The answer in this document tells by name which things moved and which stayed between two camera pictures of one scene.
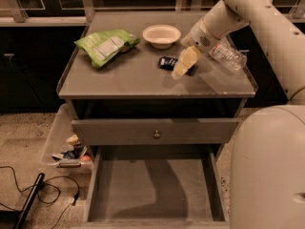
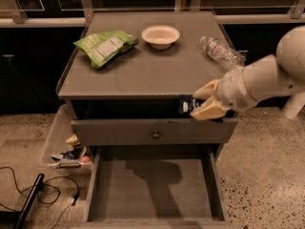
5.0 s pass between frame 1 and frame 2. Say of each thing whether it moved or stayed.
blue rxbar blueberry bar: moved
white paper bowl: stayed
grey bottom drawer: stayed
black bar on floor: stayed
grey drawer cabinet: stayed
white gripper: moved
